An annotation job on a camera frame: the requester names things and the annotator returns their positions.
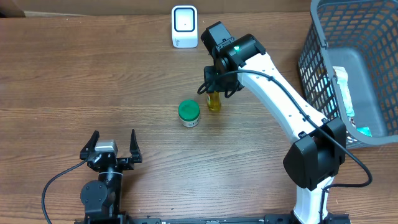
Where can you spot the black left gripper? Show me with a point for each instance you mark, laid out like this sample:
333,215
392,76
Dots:
128,163

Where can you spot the yellow liquid bottle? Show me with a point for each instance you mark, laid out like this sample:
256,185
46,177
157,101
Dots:
214,101

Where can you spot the grey plastic basket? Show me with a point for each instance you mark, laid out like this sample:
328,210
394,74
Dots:
360,36

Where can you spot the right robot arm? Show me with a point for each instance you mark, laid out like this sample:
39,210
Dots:
318,145

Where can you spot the green lid white jar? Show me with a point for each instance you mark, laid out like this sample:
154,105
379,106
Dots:
189,113

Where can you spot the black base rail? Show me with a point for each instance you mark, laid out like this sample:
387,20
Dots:
202,220

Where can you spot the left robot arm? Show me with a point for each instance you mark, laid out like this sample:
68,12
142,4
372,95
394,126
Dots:
102,197

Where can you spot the white barcode scanner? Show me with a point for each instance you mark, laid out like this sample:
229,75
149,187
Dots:
184,23

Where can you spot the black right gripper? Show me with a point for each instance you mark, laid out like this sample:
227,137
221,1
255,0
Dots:
214,84

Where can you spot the teal snack package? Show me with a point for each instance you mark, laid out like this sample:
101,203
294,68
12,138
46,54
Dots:
342,81

